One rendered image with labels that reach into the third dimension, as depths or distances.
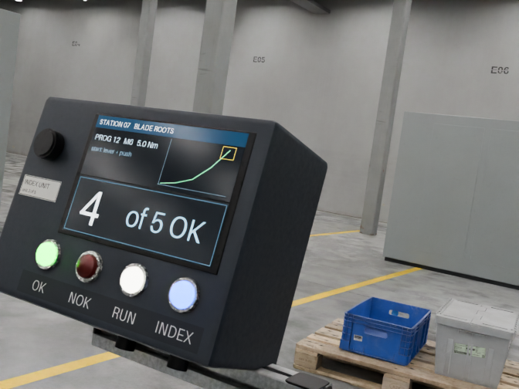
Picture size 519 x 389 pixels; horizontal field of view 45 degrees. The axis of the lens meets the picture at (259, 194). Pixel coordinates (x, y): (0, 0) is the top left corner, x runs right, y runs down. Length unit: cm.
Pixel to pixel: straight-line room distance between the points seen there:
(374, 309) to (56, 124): 376
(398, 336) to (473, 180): 458
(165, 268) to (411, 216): 778
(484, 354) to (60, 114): 318
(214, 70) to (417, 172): 304
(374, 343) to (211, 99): 367
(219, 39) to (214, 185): 621
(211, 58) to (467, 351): 420
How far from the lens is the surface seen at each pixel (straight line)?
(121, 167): 54
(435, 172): 814
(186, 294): 47
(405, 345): 365
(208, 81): 665
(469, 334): 359
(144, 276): 50
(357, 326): 370
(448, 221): 809
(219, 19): 671
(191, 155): 50
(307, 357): 373
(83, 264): 54
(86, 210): 56
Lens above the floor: 123
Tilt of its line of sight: 4 degrees down
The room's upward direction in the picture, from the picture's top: 8 degrees clockwise
